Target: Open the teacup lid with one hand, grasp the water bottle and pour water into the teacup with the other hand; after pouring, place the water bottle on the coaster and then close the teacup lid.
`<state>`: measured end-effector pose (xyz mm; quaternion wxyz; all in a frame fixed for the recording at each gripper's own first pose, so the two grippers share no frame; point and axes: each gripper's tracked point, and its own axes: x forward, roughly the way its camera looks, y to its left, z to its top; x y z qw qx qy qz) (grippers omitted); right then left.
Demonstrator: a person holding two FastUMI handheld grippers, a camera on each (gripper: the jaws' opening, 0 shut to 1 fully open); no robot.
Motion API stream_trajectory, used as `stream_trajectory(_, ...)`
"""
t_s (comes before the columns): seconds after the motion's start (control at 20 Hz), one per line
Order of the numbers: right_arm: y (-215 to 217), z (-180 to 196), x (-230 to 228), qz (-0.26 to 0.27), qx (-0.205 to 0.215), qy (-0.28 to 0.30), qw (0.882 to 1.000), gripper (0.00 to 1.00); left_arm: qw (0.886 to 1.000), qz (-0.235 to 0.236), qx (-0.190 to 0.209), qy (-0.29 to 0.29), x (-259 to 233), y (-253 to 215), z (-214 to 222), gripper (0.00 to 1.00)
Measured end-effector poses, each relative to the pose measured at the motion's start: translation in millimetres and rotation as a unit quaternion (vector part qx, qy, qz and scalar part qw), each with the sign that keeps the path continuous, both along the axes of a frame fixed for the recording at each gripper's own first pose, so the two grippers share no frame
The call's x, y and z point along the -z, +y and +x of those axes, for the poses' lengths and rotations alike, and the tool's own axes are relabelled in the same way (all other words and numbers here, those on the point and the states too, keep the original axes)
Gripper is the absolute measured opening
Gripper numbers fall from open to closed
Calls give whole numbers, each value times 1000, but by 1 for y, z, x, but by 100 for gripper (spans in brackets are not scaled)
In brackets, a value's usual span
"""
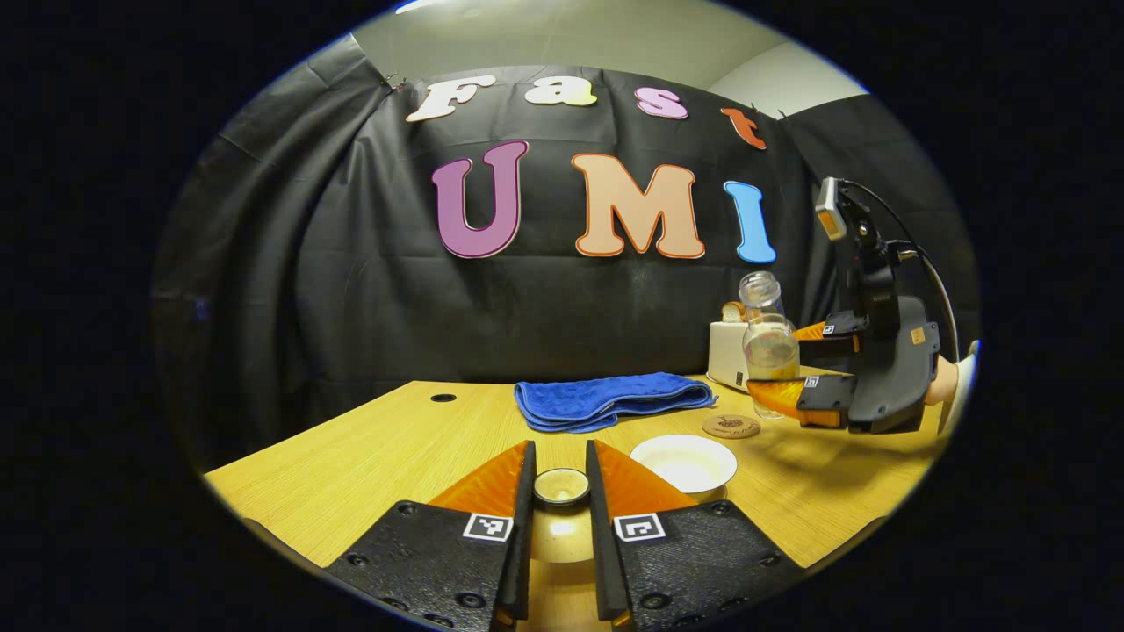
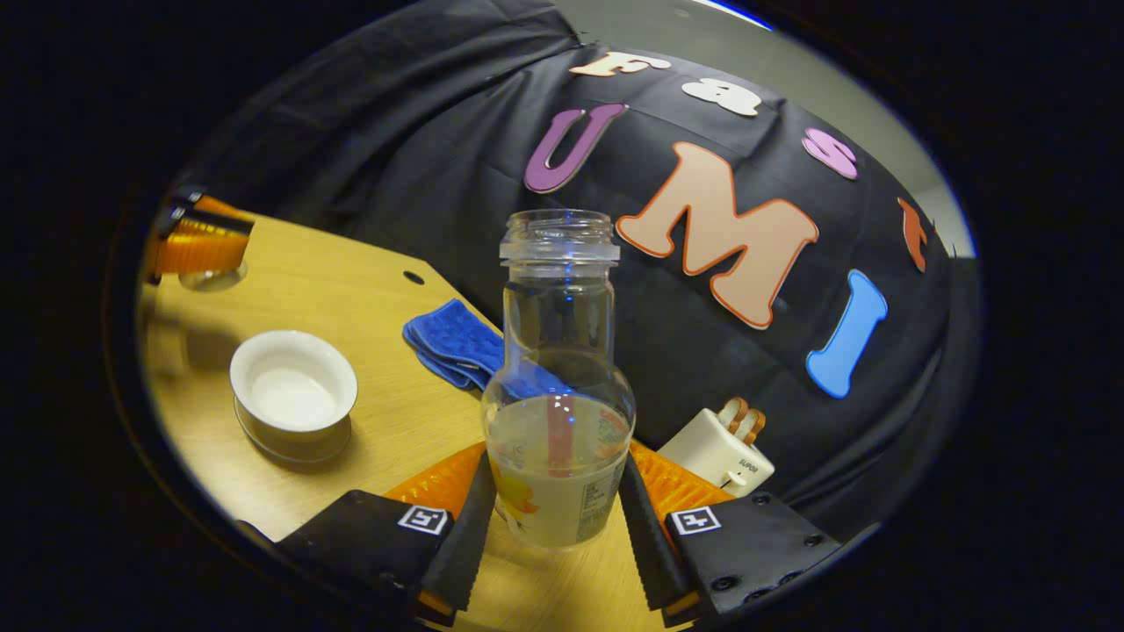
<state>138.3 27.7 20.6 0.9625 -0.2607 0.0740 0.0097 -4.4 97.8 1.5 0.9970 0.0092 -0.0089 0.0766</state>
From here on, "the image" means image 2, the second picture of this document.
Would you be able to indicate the white toaster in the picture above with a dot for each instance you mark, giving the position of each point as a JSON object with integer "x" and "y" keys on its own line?
{"x": 711, "y": 452}

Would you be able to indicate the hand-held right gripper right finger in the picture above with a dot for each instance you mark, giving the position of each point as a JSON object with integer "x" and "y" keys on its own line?
{"x": 650, "y": 544}

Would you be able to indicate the blue folded towel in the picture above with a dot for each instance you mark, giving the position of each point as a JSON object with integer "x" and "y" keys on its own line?
{"x": 448, "y": 338}

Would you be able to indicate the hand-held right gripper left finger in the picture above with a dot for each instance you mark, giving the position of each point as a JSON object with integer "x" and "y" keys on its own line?
{"x": 465, "y": 544}

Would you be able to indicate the cream ceramic teacup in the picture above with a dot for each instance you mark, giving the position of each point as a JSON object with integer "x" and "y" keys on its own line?
{"x": 294, "y": 399}

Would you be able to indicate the toast bread slice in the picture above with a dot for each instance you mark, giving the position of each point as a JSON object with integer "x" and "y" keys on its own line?
{"x": 752, "y": 427}
{"x": 733, "y": 412}

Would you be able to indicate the clear glass water bottle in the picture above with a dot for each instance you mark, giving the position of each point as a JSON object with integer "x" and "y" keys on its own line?
{"x": 553, "y": 500}

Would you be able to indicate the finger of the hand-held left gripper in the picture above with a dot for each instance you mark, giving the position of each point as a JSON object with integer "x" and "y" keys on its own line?
{"x": 219, "y": 221}
{"x": 202, "y": 253}

